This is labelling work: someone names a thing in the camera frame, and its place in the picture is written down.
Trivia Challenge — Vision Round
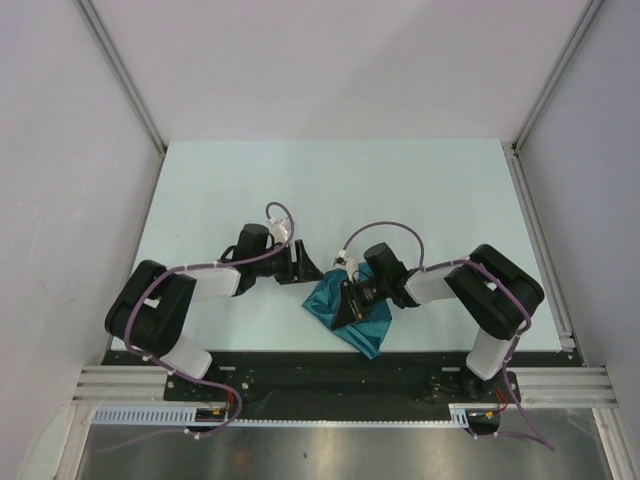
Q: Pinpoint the left aluminium corner post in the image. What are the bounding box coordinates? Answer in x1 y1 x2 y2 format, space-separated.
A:
73 0 167 154

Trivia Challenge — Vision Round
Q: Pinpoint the aluminium corner post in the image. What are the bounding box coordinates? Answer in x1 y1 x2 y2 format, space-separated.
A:
73 0 167 154
513 0 606 150

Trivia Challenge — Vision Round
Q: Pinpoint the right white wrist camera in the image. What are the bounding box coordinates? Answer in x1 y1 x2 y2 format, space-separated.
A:
333 249 358 281

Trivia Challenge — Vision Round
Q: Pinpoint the purple cable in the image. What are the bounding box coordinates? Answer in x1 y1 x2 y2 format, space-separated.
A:
122 202 296 436
344 220 556 451

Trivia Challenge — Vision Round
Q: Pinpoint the white slotted cable duct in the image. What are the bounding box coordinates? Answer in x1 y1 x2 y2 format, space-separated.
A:
91 406 469 429

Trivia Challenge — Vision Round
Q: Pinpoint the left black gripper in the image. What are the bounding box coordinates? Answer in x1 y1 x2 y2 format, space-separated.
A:
252 240 324 285

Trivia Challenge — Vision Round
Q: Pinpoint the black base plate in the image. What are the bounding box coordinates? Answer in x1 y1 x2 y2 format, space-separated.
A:
102 348 584 434

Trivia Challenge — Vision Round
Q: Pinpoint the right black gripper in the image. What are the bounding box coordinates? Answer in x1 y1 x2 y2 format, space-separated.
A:
331 275 389 330

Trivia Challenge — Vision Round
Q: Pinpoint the teal satin napkin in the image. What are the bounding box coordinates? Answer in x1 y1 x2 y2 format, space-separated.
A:
302 269 392 360

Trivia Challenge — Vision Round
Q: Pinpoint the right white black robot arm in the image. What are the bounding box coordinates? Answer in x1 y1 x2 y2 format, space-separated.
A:
330 243 544 401

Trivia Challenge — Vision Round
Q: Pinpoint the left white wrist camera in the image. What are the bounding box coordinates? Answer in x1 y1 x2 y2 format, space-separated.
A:
268 217 292 245

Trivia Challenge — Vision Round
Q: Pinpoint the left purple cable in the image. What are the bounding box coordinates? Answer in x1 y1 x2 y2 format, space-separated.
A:
122 202 296 436

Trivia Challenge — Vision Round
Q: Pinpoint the right aluminium corner post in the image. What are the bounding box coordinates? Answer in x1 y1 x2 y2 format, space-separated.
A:
513 0 606 150

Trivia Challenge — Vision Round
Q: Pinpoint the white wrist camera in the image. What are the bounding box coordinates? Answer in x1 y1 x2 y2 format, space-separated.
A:
268 217 292 245
333 249 358 281

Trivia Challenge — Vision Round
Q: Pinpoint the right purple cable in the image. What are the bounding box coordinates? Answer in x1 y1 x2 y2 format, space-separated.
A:
344 220 556 451

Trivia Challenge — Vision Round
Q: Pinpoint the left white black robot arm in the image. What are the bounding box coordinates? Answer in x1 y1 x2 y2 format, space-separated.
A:
105 222 323 400

